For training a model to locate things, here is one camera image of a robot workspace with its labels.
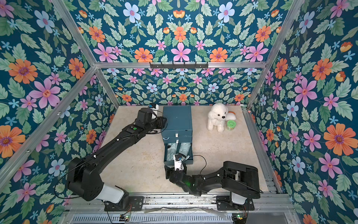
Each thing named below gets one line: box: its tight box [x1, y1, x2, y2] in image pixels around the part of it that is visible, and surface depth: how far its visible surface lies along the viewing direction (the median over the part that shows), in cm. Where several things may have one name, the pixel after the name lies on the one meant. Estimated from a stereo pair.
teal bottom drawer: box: [163, 142, 194, 165], surface depth 90 cm
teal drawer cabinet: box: [161, 105, 193, 144], surface depth 85 cm
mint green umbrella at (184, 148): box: [178, 142, 192, 161], surface depth 93 cm
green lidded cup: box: [226, 119, 237, 131], surface depth 106 cm
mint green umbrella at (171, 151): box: [166, 142, 178, 161], surface depth 90 cm
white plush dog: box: [206, 103, 229, 133], surface depth 96 cm
